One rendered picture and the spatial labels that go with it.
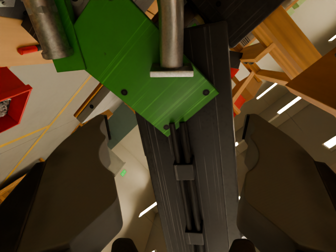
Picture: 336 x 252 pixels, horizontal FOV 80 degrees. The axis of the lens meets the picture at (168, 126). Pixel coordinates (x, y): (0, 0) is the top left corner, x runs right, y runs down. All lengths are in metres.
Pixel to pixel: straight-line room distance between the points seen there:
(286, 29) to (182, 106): 0.84
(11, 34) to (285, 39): 0.99
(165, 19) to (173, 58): 0.04
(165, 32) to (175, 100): 0.11
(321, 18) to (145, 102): 9.98
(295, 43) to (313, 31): 8.97
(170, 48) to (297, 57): 0.90
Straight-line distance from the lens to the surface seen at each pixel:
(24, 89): 0.75
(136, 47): 0.30
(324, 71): 0.80
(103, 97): 0.47
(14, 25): 0.56
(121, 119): 10.28
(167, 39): 0.26
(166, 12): 0.26
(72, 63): 0.33
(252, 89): 4.26
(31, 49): 0.62
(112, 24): 0.30
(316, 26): 10.13
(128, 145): 10.65
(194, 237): 0.45
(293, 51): 1.11
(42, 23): 0.29
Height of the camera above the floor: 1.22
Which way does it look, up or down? 6 degrees up
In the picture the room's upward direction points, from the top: 136 degrees clockwise
